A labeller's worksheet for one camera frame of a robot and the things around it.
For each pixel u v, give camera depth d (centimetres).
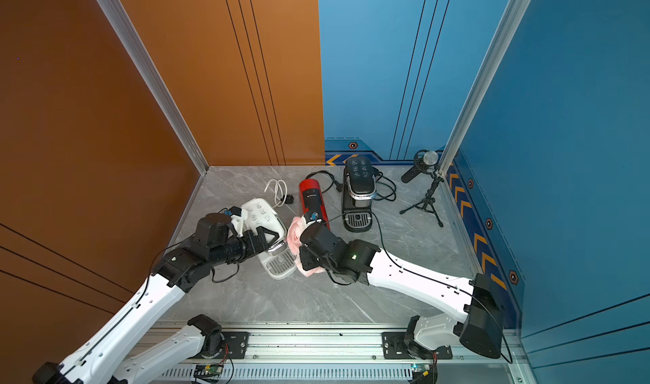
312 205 83
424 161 89
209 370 72
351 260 50
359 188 84
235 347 74
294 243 69
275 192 109
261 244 64
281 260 89
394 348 72
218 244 56
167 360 54
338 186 111
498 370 74
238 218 67
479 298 40
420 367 72
